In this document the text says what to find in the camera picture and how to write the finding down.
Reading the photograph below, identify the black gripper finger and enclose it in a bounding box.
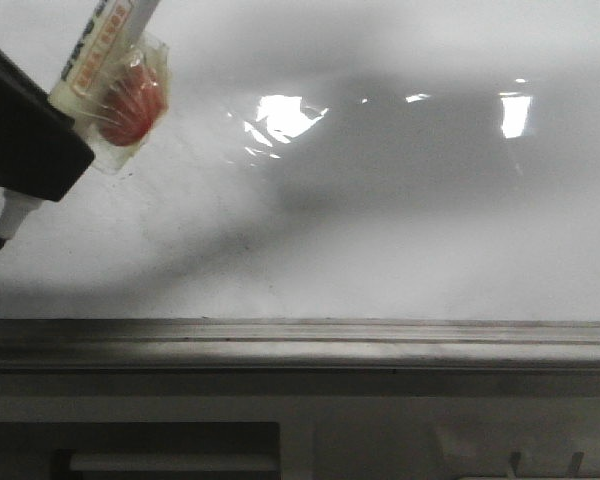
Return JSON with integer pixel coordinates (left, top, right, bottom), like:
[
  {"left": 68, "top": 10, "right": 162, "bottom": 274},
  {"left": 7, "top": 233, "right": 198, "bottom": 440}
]
[{"left": 0, "top": 50, "right": 95, "bottom": 202}]

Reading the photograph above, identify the red piece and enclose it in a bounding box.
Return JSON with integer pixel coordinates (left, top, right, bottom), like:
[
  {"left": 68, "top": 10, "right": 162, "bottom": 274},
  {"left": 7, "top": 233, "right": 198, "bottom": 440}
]
[{"left": 83, "top": 32, "right": 171, "bottom": 174}]

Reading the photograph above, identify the black and white whiteboard marker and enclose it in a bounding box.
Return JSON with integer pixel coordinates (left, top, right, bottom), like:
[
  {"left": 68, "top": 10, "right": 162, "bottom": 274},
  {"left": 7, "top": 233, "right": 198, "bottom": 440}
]
[{"left": 0, "top": 1, "right": 157, "bottom": 250}]

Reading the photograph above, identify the white whiteboard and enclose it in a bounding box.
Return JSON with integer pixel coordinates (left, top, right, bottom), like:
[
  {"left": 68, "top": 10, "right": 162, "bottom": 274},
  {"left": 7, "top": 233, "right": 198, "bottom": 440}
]
[{"left": 0, "top": 1, "right": 600, "bottom": 321}]

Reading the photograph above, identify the grey aluminium whiteboard frame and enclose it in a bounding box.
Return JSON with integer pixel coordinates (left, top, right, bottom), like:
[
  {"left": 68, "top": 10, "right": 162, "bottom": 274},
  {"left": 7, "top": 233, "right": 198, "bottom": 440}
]
[{"left": 0, "top": 318, "right": 600, "bottom": 370}]

